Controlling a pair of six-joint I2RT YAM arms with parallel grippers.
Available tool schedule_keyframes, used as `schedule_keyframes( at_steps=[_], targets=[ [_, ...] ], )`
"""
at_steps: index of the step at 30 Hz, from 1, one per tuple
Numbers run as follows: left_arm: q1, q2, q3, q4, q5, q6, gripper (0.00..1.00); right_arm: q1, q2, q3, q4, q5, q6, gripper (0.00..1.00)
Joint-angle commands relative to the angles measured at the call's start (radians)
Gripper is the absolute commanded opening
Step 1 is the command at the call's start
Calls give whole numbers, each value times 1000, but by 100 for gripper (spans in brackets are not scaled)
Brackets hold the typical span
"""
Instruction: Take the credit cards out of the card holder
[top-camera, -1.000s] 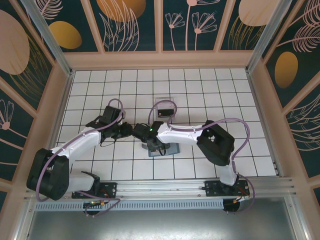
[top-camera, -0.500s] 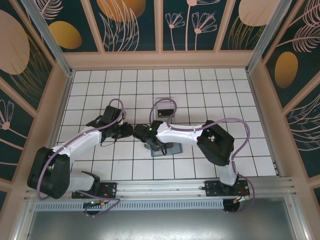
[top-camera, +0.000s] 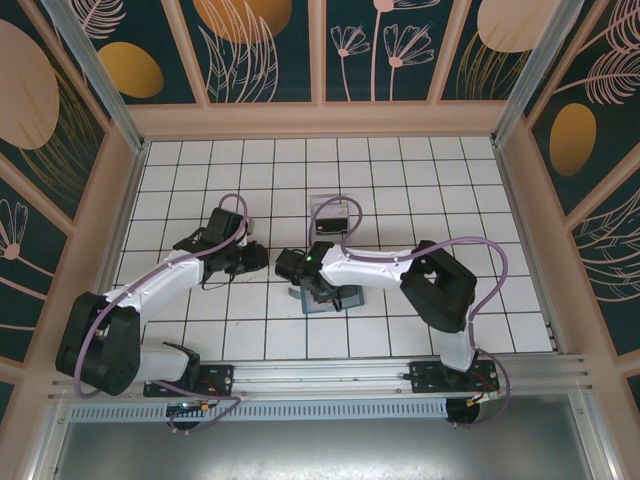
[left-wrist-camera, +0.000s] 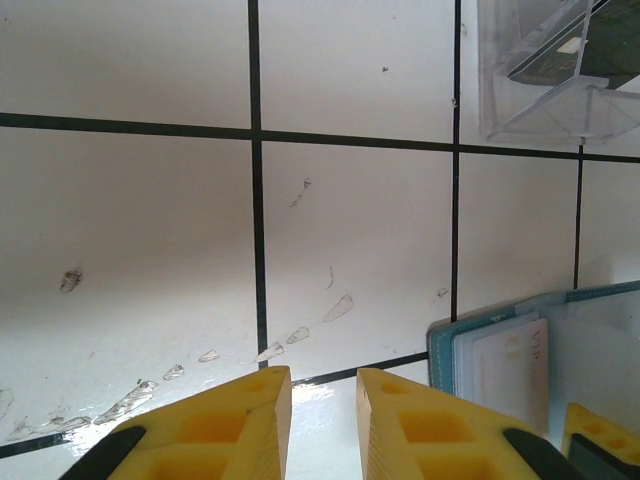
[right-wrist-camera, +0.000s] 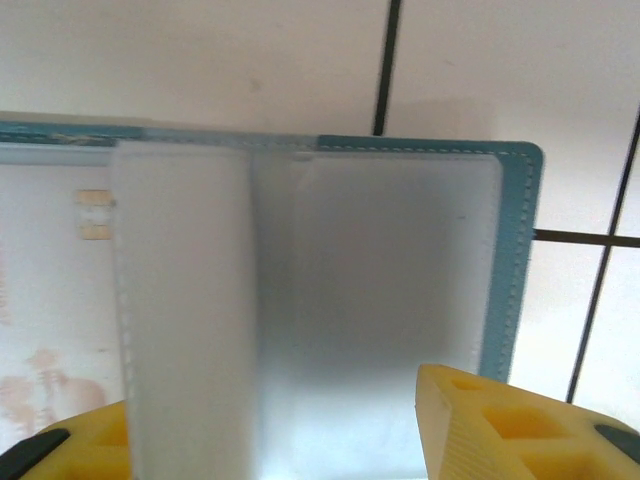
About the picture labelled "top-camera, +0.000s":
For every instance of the white card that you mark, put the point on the white card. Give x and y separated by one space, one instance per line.
335 211

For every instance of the blue-grey cloth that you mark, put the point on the blue-grey cloth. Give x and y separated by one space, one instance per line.
356 297

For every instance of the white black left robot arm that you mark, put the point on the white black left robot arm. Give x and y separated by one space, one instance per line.
165 275

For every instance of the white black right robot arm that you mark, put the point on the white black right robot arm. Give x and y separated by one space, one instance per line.
370 270

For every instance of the metal sheet panel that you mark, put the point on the metal sheet panel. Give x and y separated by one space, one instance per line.
320 450

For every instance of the aluminium mounting rail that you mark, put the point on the aluminium mounting rail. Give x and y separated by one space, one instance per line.
320 372

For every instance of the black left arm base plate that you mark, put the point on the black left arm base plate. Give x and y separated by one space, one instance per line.
222 380

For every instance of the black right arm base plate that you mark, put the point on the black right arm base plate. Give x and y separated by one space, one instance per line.
425 380

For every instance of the aluminium frame post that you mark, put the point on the aluminium frame post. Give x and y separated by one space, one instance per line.
533 75
111 95

